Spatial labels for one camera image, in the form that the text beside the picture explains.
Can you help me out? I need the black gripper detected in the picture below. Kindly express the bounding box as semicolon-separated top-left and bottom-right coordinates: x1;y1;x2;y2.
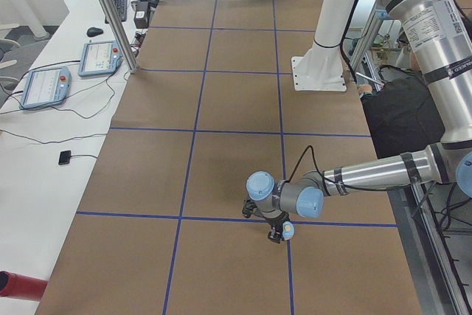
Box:
265;213;288;243

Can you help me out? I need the blue desk bell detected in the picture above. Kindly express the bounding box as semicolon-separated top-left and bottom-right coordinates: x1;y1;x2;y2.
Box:
282;221;295;240

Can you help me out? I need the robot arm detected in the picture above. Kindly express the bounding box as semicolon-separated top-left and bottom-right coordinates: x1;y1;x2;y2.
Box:
242;0;471;243

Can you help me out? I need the seated person in black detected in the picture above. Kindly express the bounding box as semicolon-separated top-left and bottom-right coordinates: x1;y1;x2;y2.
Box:
358;52;445;159

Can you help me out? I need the small black puck device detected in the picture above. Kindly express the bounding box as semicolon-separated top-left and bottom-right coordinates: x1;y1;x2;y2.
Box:
58;150;72;166

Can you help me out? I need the far teach pendant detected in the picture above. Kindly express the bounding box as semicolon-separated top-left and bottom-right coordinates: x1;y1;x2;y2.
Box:
77;41;123;77

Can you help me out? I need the teach pendant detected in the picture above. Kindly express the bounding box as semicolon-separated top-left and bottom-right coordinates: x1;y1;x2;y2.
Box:
19;66;72;110
77;41;123;77

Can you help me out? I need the black power box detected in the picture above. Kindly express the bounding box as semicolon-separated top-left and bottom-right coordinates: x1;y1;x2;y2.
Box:
133;1;150;29

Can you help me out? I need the red cylinder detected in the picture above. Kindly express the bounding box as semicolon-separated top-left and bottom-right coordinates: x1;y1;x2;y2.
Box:
1;271;48;301

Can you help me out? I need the black computer mouse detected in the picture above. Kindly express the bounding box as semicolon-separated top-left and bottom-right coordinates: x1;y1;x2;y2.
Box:
86;27;104;38

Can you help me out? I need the near teach pendant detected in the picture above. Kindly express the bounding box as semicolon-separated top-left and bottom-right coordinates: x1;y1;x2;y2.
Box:
19;66;72;110

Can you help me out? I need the black keyboard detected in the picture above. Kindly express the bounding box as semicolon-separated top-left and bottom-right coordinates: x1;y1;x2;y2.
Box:
112;0;128;22

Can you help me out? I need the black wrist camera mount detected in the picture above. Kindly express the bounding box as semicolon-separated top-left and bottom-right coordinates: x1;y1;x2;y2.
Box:
242;198;257;218

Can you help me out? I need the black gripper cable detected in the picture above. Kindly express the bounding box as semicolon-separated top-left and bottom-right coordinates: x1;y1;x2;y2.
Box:
285;145;355;190

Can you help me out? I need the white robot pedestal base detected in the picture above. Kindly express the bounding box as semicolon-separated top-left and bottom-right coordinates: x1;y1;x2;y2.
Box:
291;0;355;92

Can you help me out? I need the aluminium frame post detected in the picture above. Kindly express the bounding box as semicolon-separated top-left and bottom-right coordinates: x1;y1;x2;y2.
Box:
99;0;138;74

